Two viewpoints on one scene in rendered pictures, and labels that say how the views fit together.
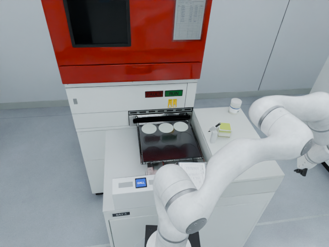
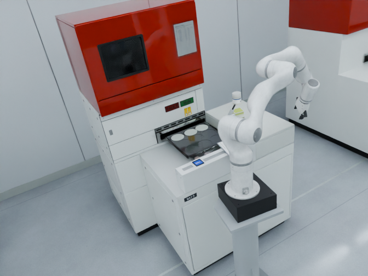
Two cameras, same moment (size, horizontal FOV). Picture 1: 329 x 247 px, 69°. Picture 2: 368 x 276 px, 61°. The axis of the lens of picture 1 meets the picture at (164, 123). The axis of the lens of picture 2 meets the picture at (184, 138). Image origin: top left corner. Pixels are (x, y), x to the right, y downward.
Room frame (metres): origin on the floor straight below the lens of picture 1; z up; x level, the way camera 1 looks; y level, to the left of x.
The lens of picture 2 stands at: (-0.80, 0.51, 2.06)
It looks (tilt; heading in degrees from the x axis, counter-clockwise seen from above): 30 degrees down; 347
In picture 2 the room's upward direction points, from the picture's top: 9 degrees counter-clockwise
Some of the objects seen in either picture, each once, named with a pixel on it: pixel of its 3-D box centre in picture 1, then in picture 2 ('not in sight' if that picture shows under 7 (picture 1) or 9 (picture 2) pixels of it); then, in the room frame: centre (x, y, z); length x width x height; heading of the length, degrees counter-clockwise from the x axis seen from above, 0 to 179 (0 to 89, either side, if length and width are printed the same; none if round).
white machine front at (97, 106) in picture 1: (134, 104); (158, 121); (1.29, 0.21, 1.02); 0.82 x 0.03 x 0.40; 101
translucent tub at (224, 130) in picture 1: (223, 130); (237, 114); (1.11, -0.37, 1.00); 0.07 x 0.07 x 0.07; 88
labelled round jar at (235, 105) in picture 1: (234, 106); (236, 98); (1.35, -0.47, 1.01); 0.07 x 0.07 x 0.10
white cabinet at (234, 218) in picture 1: (176, 195); (219, 191); (1.02, -0.13, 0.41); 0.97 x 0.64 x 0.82; 101
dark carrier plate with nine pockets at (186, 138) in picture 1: (167, 138); (196, 138); (1.11, -0.03, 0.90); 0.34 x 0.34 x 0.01; 11
